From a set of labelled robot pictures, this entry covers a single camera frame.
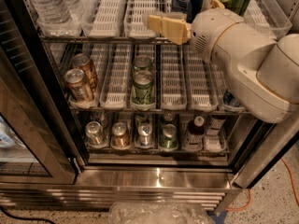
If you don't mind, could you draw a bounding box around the dark bottle white label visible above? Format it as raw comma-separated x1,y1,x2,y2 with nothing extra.
206,115,226,136

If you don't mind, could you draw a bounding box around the gold can front middle shelf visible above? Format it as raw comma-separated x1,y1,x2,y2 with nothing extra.
64,68,93,103

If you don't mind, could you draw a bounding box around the clear water bottle front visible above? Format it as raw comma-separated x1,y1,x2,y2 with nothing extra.
30,0,71,24

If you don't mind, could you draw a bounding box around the gold can shelf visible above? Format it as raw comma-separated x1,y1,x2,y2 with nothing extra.
71,53,98,91
64,68,93,103

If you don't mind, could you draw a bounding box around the green can rear middle shelf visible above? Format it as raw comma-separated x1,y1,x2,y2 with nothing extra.
133,55,152,72

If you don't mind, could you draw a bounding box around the steel fridge cabinet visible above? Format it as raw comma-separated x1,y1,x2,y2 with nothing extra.
0,0,299,217

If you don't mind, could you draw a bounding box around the green can bottom shelf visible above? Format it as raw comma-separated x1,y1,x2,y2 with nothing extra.
160,124,178,150

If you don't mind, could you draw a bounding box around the black cable on floor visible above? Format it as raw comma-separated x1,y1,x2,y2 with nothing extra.
0,204,58,224

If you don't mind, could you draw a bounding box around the blue can middle shelf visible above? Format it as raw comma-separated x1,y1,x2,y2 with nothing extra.
223,90,242,107

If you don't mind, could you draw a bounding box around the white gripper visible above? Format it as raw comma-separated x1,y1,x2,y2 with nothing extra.
142,0,247,63

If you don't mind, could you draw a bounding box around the copper can bottom shelf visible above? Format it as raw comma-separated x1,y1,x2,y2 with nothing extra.
112,122,130,148

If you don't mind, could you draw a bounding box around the silver red can bottom shelf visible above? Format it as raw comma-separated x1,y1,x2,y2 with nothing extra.
138,123,152,147

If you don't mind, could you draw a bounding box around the green can front middle shelf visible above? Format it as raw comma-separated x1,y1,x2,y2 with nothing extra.
133,70,153,105

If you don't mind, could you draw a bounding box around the glass fridge door left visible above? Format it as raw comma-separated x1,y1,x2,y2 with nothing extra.
0,0,76,184

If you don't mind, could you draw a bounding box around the silver can bottom shelf left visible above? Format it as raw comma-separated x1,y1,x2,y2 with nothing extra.
85,121,105,146

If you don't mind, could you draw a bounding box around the gold can rear middle shelf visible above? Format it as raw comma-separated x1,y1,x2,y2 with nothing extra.
71,53,98,91

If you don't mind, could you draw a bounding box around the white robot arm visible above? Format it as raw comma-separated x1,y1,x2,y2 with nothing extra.
142,7,299,123

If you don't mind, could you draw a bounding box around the clear plastic bag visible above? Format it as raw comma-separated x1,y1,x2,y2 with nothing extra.
108,202,215,224

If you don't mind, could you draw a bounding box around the brown bottle white cap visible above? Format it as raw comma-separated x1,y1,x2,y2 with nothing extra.
185,116,205,150

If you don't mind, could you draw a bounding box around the steel fridge door right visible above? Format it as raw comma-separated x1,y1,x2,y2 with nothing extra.
234,111,299,189

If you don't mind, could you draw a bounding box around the orange cable on floor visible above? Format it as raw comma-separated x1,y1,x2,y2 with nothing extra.
225,158,299,213

